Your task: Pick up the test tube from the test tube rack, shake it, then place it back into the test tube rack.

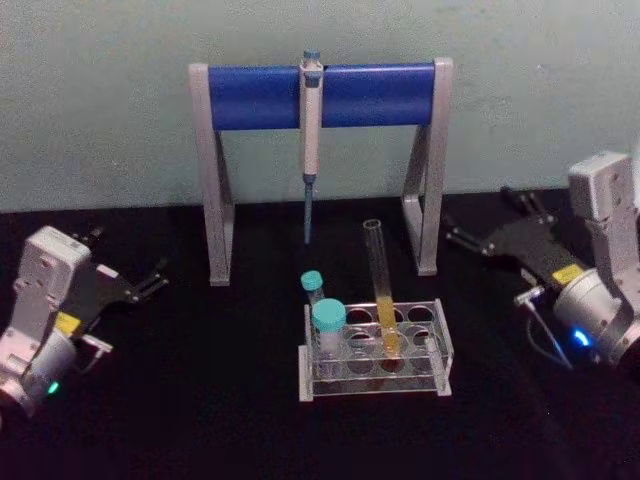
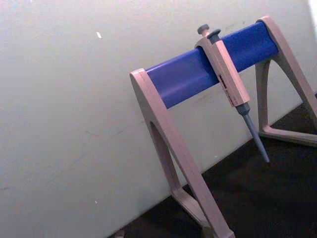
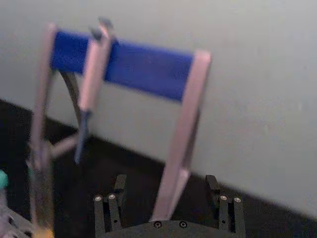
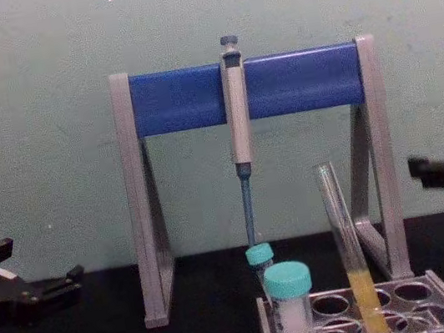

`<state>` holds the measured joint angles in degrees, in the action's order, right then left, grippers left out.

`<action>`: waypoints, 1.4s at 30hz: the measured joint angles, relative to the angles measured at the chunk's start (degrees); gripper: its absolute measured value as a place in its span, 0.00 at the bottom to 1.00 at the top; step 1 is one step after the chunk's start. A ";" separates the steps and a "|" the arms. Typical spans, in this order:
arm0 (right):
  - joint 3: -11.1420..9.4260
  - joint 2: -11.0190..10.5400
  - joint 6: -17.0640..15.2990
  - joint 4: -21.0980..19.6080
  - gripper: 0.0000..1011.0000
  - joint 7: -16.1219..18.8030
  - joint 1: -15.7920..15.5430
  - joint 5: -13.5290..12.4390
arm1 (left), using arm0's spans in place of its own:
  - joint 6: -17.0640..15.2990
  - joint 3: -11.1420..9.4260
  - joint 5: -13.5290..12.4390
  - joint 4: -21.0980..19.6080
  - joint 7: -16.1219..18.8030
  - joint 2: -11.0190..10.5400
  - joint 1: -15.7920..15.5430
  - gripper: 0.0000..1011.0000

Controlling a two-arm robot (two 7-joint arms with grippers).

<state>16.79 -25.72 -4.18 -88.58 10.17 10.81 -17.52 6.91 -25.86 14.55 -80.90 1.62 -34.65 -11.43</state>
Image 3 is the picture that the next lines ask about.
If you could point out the grey speckled object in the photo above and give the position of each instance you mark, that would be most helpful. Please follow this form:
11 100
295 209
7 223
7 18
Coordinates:
11 220

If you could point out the black table cloth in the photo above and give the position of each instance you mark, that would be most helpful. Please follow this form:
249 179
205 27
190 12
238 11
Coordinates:
111 161

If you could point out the plain pale wall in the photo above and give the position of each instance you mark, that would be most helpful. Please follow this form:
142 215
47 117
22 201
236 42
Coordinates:
247 74

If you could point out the rack with steel bars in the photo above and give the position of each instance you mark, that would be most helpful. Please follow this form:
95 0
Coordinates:
195 86

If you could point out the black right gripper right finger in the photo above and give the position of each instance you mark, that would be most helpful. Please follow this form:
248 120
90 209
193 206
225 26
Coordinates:
229 213

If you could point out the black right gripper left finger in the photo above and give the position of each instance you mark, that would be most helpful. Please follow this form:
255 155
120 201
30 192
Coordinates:
109 213

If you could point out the blue panel on rack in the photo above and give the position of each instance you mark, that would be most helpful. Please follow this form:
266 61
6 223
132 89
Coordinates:
148 72

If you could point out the thin blue hanging tool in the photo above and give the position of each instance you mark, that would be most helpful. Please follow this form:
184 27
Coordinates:
83 134

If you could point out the small teal object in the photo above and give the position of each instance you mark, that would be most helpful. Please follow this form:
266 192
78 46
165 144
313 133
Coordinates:
2 179

